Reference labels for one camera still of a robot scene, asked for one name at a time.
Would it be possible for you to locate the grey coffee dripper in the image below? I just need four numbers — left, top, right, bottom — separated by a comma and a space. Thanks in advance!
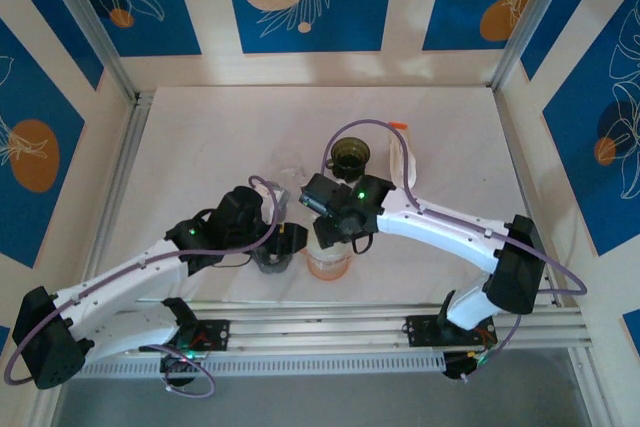
252, 246, 296, 276

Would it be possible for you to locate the orange coffee dripper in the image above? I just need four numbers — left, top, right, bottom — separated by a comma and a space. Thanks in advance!
305, 241, 355, 282

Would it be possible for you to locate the green coffee dripper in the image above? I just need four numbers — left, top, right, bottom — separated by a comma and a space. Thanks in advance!
324, 136, 373, 183

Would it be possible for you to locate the clear glass server brown handle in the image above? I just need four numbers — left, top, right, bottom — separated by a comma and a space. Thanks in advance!
269, 146, 309, 183

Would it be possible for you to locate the coffee filter pack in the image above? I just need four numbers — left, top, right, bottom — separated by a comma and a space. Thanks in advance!
385, 120, 420, 189

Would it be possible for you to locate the black connector unit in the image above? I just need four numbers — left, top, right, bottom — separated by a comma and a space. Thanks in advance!
442, 350, 489, 382
159, 352, 201, 389

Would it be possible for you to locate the right wrist black cable loop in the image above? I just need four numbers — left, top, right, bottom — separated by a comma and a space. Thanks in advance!
349, 232, 375, 255

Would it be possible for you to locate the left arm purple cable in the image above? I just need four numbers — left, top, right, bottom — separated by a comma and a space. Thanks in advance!
4, 175, 281, 398

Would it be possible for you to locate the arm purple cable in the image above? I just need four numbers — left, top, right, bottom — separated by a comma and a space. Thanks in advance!
319, 119, 587, 383
4, 175, 281, 398

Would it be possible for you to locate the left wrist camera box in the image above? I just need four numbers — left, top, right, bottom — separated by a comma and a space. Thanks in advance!
269, 186, 292, 228

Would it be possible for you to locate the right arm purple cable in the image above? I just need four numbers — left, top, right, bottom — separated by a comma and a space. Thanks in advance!
319, 119, 587, 383

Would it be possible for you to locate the aluminium mounting rail beam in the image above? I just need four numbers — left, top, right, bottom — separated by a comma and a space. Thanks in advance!
42, 302, 594, 361

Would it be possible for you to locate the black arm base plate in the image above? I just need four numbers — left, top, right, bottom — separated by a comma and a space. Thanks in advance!
169, 319, 231, 353
405, 314, 499, 348

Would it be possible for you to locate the slotted grey cable duct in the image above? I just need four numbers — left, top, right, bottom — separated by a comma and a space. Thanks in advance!
82, 354, 446, 378

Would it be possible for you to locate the aluminium frame post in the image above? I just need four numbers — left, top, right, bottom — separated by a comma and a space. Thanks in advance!
37, 0, 141, 101
489, 0, 571, 93

